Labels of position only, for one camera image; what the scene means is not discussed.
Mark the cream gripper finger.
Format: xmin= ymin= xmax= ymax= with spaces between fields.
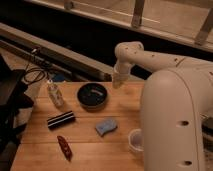
xmin=112 ymin=78 xmax=122 ymax=89

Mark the dark ceramic bowl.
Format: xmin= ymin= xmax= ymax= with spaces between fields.
xmin=77 ymin=83 xmax=108 ymax=108

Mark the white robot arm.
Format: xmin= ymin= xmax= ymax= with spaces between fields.
xmin=112 ymin=41 xmax=213 ymax=171

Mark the blue object behind table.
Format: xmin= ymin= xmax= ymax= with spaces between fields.
xmin=52 ymin=74 xmax=66 ymax=82

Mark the translucent plastic cup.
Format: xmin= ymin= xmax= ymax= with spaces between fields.
xmin=128 ymin=129 xmax=143 ymax=154

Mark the black white striped box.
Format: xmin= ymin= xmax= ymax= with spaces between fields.
xmin=47 ymin=111 xmax=76 ymax=129

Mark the clear plastic bottle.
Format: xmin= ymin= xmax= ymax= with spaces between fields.
xmin=47 ymin=80 xmax=64 ymax=108

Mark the red chili pepper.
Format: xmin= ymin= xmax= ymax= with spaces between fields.
xmin=57 ymin=136 xmax=72 ymax=161

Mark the black cable coil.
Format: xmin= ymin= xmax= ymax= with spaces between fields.
xmin=22 ymin=47 xmax=51 ymax=85

